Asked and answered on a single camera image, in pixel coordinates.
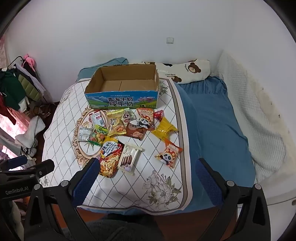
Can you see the orange panda snack packet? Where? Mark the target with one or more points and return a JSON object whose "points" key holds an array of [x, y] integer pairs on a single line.
{"points": [[145, 115], [170, 153]]}

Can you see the clear plastic snack packet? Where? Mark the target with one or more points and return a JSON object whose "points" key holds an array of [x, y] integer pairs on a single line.
{"points": [[83, 134]]}

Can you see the teal pillow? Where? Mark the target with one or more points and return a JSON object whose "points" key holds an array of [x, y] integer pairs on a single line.
{"points": [[111, 63]]}

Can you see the white wall switch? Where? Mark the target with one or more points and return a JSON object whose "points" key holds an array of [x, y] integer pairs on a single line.
{"points": [[170, 40]]}

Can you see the blue bed sheet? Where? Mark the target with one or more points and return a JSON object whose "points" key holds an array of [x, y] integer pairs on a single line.
{"points": [[212, 129]]}

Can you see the red yellow instant noodle packet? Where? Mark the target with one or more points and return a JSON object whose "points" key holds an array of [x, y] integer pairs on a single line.
{"points": [[111, 160]]}

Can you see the black white striped cloth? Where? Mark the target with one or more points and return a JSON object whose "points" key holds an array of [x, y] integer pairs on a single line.
{"points": [[29, 151]]}

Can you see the white crumpled cloth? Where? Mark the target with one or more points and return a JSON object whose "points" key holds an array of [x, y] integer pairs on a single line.
{"points": [[30, 134]]}

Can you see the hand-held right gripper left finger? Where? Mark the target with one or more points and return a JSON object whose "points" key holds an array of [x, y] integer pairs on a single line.
{"points": [[85, 183]]}

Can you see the pale yellow chips packet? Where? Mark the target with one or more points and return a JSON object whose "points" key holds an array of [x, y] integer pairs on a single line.
{"points": [[115, 125]]}

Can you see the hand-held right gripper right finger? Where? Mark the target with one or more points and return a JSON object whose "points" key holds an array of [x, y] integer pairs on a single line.
{"points": [[208, 185]]}

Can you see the pink plush toy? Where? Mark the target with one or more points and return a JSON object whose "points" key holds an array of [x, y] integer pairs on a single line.
{"points": [[29, 59]]}

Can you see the white diamond quilted mattress pad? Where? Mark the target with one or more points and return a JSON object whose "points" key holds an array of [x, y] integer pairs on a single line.
{"points": [[64, 129]]}

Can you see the red white spicy strip packet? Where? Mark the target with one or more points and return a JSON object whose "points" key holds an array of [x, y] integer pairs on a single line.
{"points": [[96, 118]]}

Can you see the small red snack packet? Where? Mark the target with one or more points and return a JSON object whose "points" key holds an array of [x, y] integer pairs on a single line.
{"points": [[159, 114]]}

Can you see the white waffle blanket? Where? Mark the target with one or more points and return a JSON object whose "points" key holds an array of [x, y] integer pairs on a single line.
{"points": [[249, 97]]}

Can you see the clothes rack with clothes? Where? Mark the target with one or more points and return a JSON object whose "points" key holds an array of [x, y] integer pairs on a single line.
{"points": [[13, 90]]}

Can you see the cardboard box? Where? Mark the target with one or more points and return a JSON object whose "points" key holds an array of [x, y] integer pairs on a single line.
{"points": [[120, 100]]}

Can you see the small grey green snack packet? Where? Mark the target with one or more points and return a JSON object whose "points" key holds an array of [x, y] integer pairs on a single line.
{"points": [[128, 115]]}

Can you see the brown snack packet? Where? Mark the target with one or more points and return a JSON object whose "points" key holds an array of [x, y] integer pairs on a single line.
{"points": [[135, 132]]}

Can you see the white chocolate biscuit packet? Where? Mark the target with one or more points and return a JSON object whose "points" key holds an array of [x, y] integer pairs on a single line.
{"points": [[129, 157]]}

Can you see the bear print pillow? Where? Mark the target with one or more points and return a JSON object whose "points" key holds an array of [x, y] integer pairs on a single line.
{"points": [[194, 69]]}

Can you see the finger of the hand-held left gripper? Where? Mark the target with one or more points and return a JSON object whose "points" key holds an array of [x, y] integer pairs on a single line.
{"points": [[45, 166], [13, 162]]}

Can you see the green gum ball candy packet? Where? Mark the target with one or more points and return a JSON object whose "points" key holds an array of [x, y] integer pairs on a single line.
{"points": [[98, 136]]}

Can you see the yellow crinkled snack packet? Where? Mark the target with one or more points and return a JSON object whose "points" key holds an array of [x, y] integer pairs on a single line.
{"points": [[164, 129]]}

